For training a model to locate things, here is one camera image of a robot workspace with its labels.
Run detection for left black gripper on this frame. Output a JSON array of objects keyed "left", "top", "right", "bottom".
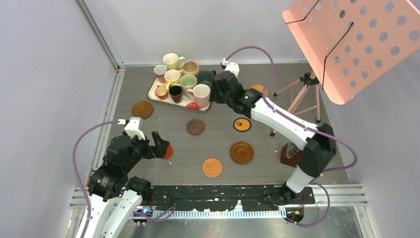
[{"left": 124, "top": 130, "right": 169, "bottom": 171}]

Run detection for brown ridged wooden coaster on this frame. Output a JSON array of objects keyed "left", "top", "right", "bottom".
[{"left": 131, "top": 101, "right": 154, "bottom": 119}]

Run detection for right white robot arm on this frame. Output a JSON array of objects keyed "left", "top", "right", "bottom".
[{"left": 210, "top": 70, "right": 337, "bottom": 204}]

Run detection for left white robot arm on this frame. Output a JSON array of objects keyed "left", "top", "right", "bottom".
[{"left": 77, "top": 131, "right": 170, "bottom": 238}]

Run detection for red apple smiley coaster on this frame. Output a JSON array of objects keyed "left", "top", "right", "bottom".
[{"left": 163, "top": 145, "right": 173, "bottom": 160}]

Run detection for light green cup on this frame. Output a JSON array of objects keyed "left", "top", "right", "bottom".
[{"left": 180, "top": 74, "right": 197, "bottom": 96}]

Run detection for beige brown cup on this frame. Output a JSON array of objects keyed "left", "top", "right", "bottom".
[{"left": 180, "top": 61, "right": 200, "bottom": 76}]

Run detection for woven rattan coaster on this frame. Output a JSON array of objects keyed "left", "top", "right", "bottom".
[{"left": 250, "top": 84, "right": 269, "bottom": 97}]

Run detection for dark walnut round coaster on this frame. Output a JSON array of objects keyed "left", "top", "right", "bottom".
[{"left": 186, "top": 119, "right": 205, "bottom": 135}]

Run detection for dark maroon cup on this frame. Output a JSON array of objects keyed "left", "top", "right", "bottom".
[{"left": 168, "top": 85, "right": 183, "bottom": 104}]

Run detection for orange black smiley coaster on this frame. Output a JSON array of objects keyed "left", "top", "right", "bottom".
[{"left": 233, "top": 118, "right": 252, "bottom": 132}]

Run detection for small orange cup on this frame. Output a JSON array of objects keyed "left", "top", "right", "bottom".
[{"left": 155, "top": 85, "right": 168, "bottom": 100}]

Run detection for light orange round coaster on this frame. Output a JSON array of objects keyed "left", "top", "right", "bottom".
[{"left": 202, "top": 158, "right": 223, "bottom": 178}]

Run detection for small pink white cup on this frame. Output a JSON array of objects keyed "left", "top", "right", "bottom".
[{"left": 154, "top": 64, "right": 167, "bottom": 83}]

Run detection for dark brown ridged coaster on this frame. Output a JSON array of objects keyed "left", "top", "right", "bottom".
[{"left": 230, "top": 142, "right": 254, "bottom": 165}]

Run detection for dark green mug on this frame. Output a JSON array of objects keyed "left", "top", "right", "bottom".
[{"left": 196, "top": 70, "right": 216, "bottom": 88}]

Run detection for pink white mug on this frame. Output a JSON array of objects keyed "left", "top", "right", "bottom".
[{"left": 187, "top": 84, "right": 210, "bottom": 110}]

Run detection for cream serving tray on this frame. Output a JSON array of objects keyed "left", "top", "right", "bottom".
[{"left": 148, "top": 77, "right": 213, "bottom": 113}]

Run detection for yellow mug middle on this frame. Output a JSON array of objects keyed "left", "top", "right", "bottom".
[{"left": 164, "top": 69, "right": 181, "bottom": 90}]

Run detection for yellow mug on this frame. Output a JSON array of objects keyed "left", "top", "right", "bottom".
[
  {"left": 164, "top": 69, "right": 181, "bottom": 90},
  {"left": 162, "top": 53, "right": 186, "bottom": 70}
]

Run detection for yellow mug back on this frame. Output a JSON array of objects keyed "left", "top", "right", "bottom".
[{"left": 162, "top": 53, "right": 186, "bottom": 70}]

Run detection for pink tripod legs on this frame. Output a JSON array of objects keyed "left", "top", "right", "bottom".
[{"left": 273, "top": 71, "right": 321, "bottom": 123}]

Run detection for brown leather holder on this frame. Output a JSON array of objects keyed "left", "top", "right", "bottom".
[{"left": 279, "top": 142, "right": 303, "bottom": 168}]

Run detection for pink perforated music stand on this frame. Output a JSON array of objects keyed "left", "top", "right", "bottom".
[{"left": 282, "top": 0, "right": 420, "bottom": 105}]

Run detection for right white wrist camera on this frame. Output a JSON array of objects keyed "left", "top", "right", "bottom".
[{"left": 220, "top": 58, "right": 240, "bottom": 77}]

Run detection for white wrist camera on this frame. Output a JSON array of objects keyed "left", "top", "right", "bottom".
[
  {"left": 220, "top": 58, "right": 240, "bottom": 77},
  {"left": 117, "top": 117, "right": 146, "bottom": 140}
]

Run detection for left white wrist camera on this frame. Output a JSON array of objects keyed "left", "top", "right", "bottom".
[{"left": 117, "top": 117, "right": 146, "bottom": 140}]

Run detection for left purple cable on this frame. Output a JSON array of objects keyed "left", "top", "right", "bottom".
[{"left": 72, "top": 120, "right": 176, "bottom": 238}]

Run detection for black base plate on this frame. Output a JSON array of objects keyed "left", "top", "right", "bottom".
[{"left": 141, "top": 185, "right": 315, "bottom": 212}]

